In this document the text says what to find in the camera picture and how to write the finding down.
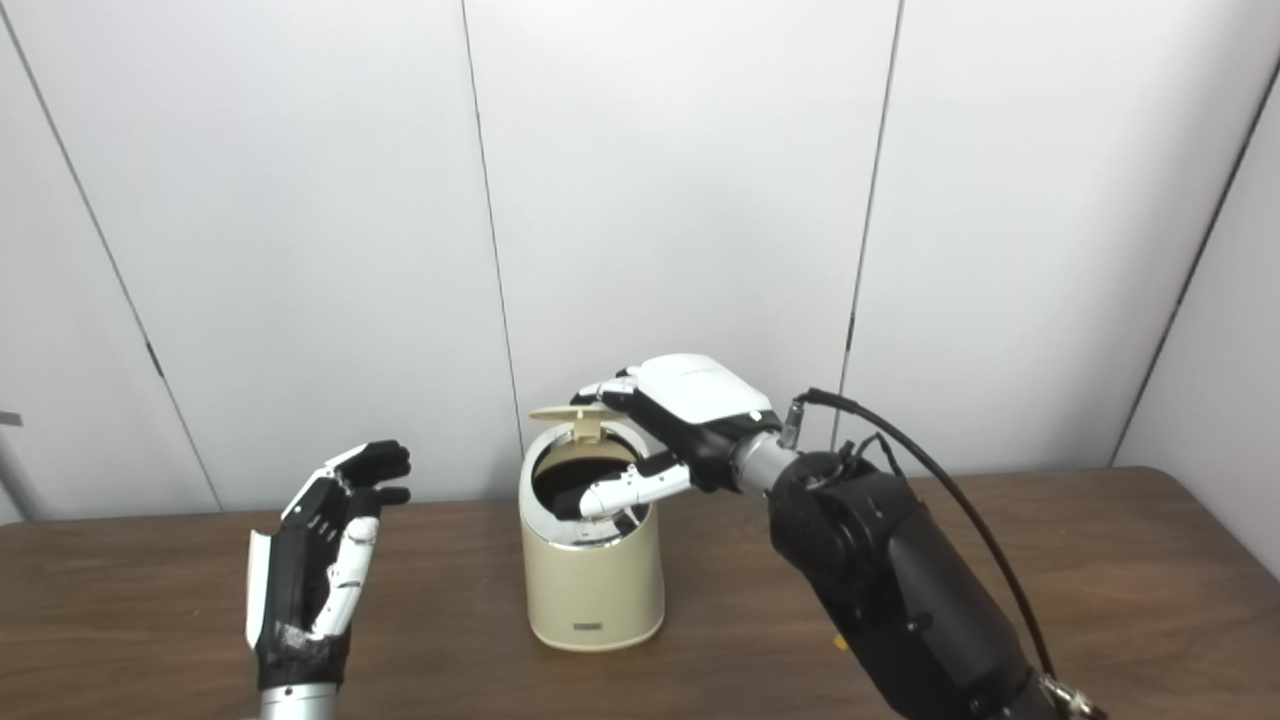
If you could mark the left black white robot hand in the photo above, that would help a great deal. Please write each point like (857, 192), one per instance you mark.
(295, 590)

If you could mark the round cream bin lid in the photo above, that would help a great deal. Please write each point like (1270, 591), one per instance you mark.
(570, 412)

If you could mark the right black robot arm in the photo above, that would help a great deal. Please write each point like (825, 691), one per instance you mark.
(890, 580)

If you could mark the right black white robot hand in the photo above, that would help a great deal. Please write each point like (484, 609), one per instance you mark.
(695, 395)

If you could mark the cream-colored cylindrical bin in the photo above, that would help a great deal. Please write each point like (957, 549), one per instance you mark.
(590, 590)

